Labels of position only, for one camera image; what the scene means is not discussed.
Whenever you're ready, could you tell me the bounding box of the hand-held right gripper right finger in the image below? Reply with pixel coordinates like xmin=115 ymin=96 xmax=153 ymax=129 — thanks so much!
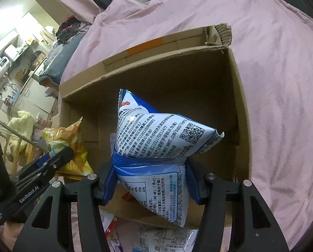
xmin=185 ymin=160 xmax=289 ymax=252

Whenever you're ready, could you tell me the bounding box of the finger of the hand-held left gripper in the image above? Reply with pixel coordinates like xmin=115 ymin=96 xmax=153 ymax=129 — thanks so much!
xmin=15 ymin=146 xmax=75 ymax=187
xmin=24 ymin=153 xmax=54 ymax=175

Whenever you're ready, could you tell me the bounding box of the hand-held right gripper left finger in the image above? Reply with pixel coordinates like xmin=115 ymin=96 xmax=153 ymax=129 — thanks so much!
xmin=12 ymin=161 xmax=120 ymax=252

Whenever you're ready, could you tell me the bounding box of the yellow snack bag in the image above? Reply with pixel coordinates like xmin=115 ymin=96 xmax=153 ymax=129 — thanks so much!
xmin=42 ymin=117 xmax=94 ymax=180

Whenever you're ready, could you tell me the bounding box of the red white snack packet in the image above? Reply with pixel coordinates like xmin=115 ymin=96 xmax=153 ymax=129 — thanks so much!
xmin=100 ymin=210 xmax=123 ymax=252

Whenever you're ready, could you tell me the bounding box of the white blue snack packet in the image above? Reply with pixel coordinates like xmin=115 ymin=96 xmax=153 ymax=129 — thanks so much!
xmin=134 ymin=224 xmax=199 ymax=252

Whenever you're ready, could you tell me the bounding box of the blue white snack bag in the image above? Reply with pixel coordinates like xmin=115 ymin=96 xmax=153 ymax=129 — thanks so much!
xmin=110 ymin=89 xmax=225 ymax=228

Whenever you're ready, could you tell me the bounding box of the cardboard box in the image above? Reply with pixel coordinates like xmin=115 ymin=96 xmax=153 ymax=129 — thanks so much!
xmin=59 ymin=24 xmax=253 ymax=229

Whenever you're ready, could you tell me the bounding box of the yellow cloth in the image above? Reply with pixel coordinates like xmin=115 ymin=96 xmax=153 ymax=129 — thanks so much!
xmin=7 ymin=110 xmax=35 ymax=160

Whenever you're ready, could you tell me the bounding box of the white cabinet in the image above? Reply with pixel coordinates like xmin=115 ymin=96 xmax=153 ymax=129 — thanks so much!
xmin=13 ymin=79 xmax=57 ymax=121

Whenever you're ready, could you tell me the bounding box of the dark clothes pile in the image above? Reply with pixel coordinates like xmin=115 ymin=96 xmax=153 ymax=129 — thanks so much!
xmin=55 ymin=14 xmax=91 ymax=38

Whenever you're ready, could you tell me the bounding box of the pink blanket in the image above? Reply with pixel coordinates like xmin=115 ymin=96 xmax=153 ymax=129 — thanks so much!
xmin=38 ymin=0 xmax=313 ymax=250

